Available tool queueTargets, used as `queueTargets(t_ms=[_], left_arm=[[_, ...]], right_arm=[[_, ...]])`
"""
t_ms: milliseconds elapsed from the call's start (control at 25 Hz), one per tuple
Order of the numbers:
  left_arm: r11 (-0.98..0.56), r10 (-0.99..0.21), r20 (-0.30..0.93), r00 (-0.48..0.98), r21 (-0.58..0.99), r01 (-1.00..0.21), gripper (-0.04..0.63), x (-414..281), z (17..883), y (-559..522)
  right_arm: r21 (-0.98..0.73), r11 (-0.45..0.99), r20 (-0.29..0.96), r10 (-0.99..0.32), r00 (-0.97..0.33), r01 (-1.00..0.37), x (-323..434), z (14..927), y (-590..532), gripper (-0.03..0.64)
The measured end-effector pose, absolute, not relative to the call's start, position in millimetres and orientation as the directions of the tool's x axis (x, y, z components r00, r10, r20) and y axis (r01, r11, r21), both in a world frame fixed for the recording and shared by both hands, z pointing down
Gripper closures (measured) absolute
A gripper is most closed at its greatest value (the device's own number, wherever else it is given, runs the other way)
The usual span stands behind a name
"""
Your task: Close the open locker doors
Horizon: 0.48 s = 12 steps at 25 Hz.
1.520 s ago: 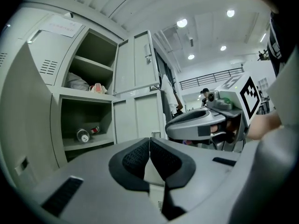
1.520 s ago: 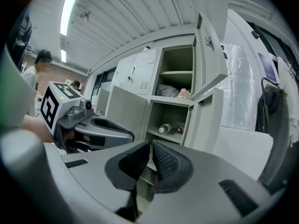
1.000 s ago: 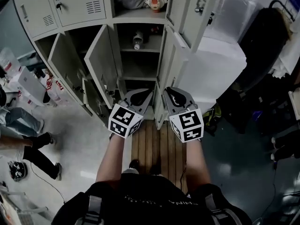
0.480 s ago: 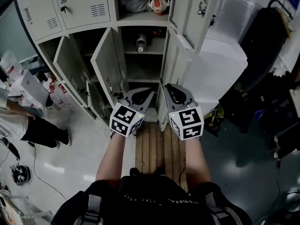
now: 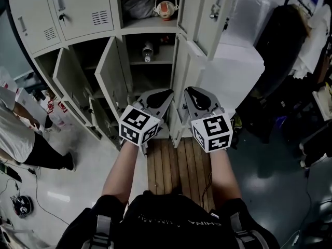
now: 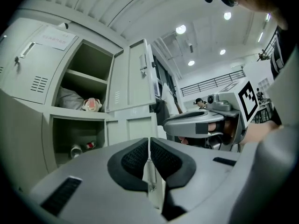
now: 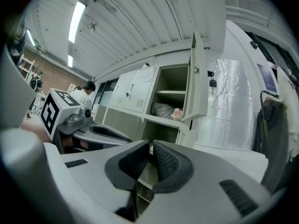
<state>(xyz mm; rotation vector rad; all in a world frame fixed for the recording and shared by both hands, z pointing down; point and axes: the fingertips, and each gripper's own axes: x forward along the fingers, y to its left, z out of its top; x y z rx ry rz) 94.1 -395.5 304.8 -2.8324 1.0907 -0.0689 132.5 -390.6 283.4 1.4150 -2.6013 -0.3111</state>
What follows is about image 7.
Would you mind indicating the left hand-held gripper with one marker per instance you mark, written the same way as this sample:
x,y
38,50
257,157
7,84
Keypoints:
x,y
51,111

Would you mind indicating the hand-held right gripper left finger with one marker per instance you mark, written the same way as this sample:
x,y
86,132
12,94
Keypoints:
x,y
93,176

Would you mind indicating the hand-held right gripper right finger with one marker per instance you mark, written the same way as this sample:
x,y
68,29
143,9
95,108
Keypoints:
x,y
198,190

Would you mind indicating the white metal locker cabinet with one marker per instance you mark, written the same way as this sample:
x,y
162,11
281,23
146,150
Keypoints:
x,y
158,120

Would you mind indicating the key with black fob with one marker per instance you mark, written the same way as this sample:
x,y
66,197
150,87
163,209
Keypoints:
x,y
127,94
212,83

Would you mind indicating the person's left forearm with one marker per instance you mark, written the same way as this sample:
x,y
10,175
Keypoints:
x,y
32,130

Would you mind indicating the person's left hand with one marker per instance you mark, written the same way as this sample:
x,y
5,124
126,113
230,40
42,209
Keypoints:
x,y
68,142

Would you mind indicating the white plastic bag in locker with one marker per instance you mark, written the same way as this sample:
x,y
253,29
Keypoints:
x,y
161,109

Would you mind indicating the white paper sheet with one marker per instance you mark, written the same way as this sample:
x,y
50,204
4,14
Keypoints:
x,y
143,78

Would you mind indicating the pink white item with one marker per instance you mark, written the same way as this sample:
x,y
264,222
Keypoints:
x,y
177,114

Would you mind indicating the clear plastic sheet curtain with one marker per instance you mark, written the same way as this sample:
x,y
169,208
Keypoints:
x,y
229,106

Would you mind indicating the dark grey hanging garment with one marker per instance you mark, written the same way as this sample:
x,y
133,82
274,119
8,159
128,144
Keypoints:
x,y
273,129

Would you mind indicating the white shelving rack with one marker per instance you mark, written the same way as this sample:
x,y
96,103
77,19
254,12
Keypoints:
x,y
26,66

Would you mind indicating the small ceiling-mounted fixture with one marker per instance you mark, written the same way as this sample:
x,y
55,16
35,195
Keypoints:
x,y
92,26

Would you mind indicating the long ceiling light tube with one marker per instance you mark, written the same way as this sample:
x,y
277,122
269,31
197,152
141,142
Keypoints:
x,y
77,22

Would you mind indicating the white hanging garment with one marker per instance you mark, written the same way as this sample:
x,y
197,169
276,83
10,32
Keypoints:
x,y
289,97

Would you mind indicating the black framed glass partition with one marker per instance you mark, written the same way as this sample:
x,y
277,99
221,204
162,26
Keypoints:
x,y
280,50

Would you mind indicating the black window frame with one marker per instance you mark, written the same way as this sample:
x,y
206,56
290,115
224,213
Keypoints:
x,y
100,90

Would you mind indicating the blue wall poster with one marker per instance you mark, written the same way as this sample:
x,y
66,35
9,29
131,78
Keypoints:
x,y
267,77

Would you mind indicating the black wall-mounted box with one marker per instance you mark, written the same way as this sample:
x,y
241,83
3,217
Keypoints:
x,y
254,44

